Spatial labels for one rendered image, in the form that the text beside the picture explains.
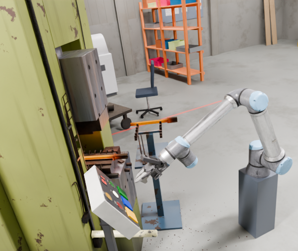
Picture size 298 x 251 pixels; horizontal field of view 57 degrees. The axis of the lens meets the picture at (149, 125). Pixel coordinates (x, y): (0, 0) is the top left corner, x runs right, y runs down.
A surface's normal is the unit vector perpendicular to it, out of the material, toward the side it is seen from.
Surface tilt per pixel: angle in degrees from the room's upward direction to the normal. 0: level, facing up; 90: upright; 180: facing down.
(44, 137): 90
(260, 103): 83
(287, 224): 0
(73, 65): 90
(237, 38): 90
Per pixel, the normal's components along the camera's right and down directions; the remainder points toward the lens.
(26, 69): -0.11, 0.42
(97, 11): 0.42, 0.32
